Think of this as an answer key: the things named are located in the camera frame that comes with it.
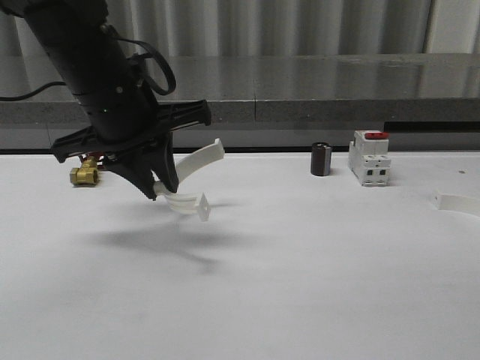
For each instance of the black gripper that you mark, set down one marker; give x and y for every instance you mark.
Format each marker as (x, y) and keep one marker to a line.
(122, 128)

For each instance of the white circuit breaker red switch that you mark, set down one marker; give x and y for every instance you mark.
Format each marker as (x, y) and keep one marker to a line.
(368, 157)

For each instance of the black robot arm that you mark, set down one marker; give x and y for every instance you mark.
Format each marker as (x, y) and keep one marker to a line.
(118, 93)

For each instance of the brass valve red handwheel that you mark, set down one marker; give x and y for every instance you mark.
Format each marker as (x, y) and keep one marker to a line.
(88, 173)

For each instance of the grey stone counter ledge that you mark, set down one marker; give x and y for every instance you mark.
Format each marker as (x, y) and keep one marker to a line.
(426, 102)

